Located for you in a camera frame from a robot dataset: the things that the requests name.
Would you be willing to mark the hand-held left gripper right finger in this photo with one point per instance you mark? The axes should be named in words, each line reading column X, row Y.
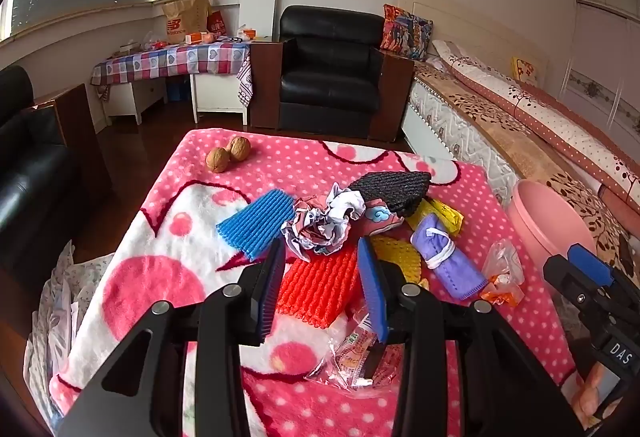
column 372, row 287

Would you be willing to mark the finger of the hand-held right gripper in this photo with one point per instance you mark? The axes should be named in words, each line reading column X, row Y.
column 575, row 287
column 590, row 259

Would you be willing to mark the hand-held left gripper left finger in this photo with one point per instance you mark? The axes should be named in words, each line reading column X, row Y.
column 270, row 289

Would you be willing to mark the yellow foam net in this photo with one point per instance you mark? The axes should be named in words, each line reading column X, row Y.
column 400, row 259

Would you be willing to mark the red foam net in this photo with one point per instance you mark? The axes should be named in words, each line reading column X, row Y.
column 320, row 287

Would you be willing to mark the pink plastic bucket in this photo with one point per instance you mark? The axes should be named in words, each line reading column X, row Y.
column 540, row 222

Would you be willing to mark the blue foam net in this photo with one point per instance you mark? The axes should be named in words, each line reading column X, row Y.
column 250, row 224

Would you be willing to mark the clear printed snack wrapper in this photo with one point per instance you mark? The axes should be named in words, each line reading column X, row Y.
column 350, row 357

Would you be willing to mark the clear plastic wrapper orange bits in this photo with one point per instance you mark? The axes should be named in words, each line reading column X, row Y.
column 502, row 274

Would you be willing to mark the purple cloth roll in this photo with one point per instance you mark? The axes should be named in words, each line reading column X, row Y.
column 450, row 262

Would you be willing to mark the black foam net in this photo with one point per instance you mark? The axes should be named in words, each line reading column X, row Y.
column 395, row 189

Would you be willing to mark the yellow foil wrapper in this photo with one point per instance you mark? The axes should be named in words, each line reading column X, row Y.
column 442, row 214

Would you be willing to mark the person's right hand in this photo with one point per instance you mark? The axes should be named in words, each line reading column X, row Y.
column 585, row 392

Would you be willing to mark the pink polka dot blanket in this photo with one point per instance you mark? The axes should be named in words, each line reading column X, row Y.
column 165, row 267

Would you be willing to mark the brown walnut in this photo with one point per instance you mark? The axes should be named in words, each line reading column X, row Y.
column 218, row 160
column 238, row 148

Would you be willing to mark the white pink dotted quilt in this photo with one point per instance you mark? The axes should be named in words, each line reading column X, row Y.
column 550, row 117

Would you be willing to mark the bed with leaf cover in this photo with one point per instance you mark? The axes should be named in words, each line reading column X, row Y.
column 480, row 122

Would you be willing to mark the white sliding wardrobe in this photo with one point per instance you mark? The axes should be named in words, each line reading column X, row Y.
column 600, row 67

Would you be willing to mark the yellow flowered pillow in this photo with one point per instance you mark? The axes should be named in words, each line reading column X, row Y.
column 525, row 69

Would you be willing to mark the white desk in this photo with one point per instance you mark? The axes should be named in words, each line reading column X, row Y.
column 215, row 92

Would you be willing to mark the black leather armchair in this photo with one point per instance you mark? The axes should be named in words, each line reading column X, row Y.
column 330, row 77

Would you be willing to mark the white patterned cloth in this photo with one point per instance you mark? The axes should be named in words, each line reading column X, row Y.
column 55, row 312

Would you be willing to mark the checked tablecloth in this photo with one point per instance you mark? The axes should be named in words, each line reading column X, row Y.
column 170, row 59

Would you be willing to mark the colourful printed cushion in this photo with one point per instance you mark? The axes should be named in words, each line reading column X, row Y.
column 406, row 33

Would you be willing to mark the tissue box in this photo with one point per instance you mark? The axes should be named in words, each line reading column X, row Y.
column 248, row 33

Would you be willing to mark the orange box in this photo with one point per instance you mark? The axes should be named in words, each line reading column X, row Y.
column 197, row 37

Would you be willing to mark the cream headboard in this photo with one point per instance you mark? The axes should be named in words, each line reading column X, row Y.
column 475, row 17

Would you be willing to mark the red bag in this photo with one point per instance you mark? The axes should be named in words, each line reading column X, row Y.
column 217, row 23

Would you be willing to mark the brown paper bag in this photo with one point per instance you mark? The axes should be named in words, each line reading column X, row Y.
column 185, row 19

